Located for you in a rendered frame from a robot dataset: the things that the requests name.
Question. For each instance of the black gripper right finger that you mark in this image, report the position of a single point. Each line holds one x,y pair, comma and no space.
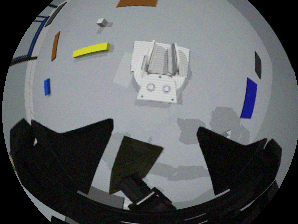
225,158

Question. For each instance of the orange flat bar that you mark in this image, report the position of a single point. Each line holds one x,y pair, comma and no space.
54,49

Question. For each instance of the yellow flat bar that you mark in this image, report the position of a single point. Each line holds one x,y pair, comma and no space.
92,49

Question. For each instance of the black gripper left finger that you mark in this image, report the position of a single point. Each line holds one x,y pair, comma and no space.
78,151

